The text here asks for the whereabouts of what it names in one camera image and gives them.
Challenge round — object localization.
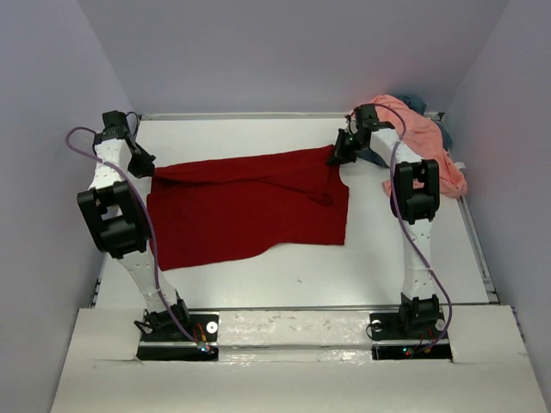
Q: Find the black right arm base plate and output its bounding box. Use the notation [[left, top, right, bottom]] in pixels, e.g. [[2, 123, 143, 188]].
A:
[[365, 311, 453, 361]]

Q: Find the aluminium table rail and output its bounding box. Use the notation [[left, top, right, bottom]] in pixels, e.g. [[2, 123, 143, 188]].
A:
[[190, 305, 399, 312], [457, 196, 500, 305], [137, 110, 447, 121]]

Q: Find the aluminium right table rail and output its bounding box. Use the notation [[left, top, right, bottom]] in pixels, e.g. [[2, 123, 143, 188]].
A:
[[457, 196, 500, 305]]

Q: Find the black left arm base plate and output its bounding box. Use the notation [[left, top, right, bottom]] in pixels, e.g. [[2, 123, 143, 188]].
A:
[[134, 311, 220, 362]]

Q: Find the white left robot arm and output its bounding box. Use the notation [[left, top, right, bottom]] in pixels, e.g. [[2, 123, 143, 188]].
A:
[[65, 111, 194, 342]]

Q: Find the pink t shirt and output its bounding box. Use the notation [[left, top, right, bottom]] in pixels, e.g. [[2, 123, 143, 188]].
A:
[[370, 95, 467, 199]]

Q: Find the aluminium front table rail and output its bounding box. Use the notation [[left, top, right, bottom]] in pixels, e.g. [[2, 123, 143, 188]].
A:
[[190, 305, 399, 312]]

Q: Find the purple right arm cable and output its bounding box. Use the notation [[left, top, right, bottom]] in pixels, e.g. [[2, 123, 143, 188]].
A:
[[350, 102, 453, 352]]

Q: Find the red t shirt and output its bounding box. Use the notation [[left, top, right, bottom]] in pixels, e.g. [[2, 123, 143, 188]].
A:
[[147, 145, 350, 271]]

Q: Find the aluminium back table rail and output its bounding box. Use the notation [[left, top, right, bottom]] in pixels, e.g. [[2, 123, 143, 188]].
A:
[[137, 110, 447, 121]]

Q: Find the teal blue t shirt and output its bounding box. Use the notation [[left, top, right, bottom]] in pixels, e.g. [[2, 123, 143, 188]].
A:
[[359, 94, 453, 167]]

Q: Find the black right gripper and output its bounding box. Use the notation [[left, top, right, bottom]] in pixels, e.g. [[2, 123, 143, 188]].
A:
[[326, 128, 368, 166]]

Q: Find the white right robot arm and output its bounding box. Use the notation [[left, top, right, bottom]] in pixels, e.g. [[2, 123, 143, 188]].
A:
[[326, 103, 444, 342]]

